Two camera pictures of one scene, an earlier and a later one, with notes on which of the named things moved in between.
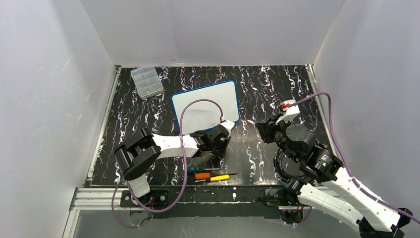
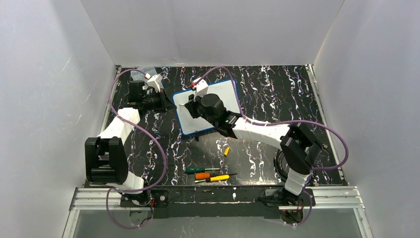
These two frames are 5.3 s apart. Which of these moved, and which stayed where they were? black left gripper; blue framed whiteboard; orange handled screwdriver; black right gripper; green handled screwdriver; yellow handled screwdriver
Moved: black right gripper; black left gripper
Stayed: blue framed whiteboard; green handled screwdriver; orange handled screwdriver; yellow handled screwdriver
